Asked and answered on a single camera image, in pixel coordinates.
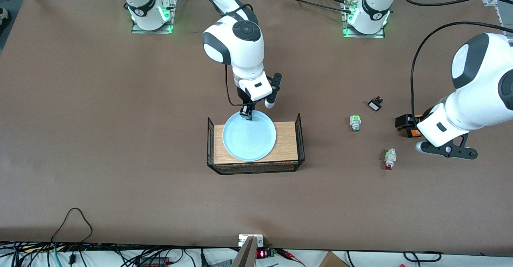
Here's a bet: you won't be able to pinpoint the light blue round plate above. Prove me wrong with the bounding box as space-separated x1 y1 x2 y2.
222 110 277 162

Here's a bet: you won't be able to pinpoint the red push button switch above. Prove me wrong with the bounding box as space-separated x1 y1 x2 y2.
384 148 398 170

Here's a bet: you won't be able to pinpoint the red black clip leads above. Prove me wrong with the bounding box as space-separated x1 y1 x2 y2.
276 249 307 267

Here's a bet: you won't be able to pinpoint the brown cardboard box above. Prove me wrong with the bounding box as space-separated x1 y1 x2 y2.
318 251 350 267

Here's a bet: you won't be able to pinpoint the orange button enclosure box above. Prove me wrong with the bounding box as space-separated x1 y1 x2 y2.
404 114 424 138

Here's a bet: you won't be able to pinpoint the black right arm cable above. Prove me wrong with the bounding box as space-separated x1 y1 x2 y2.
108 0 254 108

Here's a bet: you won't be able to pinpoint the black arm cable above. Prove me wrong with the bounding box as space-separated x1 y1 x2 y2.
395 0 513 117
108 0 254 108

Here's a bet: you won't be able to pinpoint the black wire rack wooden top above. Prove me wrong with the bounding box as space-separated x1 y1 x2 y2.
207 113 305 175

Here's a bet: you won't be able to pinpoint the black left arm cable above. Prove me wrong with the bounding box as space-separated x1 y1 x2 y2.
395 0 513 117

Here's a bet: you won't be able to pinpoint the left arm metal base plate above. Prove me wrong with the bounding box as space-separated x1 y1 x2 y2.
342 0 386 39

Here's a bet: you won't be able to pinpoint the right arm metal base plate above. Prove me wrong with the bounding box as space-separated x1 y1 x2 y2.
131 0 177 34

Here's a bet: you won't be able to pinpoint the black cable across table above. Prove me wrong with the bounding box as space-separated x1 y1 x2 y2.
274 0 354 14

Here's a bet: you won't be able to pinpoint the black coiled cable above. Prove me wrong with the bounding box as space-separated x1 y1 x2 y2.
402 251 443 263

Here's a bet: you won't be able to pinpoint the silver camera mount bracket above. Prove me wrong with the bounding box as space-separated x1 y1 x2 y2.
231 234 264 267

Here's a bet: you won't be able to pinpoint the black looped cable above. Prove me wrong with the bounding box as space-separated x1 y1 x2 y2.
50 207 93 244

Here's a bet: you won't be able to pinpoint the tangled black cable bundle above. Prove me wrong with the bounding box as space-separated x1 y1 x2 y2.
0 241 203 267

